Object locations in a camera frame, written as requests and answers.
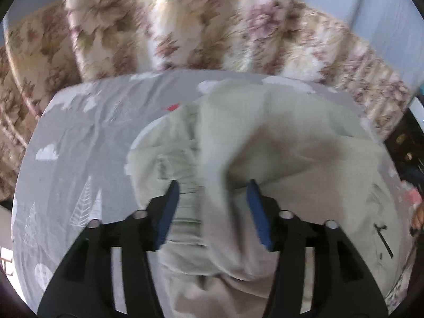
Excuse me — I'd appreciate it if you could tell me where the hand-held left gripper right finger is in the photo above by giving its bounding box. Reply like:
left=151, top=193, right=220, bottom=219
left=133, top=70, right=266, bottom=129
left=247, top=179, right=388, bottom=318

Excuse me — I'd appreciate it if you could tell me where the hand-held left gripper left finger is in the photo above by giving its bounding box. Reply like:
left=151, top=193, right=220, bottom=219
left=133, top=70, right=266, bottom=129
left=37, top=179, right=181, bottom=318

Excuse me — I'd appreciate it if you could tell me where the beige hooded jacket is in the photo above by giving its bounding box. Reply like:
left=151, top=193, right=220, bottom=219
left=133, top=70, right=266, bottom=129
left=126, top=79, right=408, bottom=318

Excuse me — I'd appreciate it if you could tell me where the person's right hand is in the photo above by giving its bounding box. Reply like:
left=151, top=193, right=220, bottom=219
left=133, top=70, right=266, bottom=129
left=410, top=203, right=424, bottom=237

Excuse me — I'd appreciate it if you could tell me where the grey printed bed sheet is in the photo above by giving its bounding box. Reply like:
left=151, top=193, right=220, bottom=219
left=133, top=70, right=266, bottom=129
left=11, top=71, right=418, bottom=308

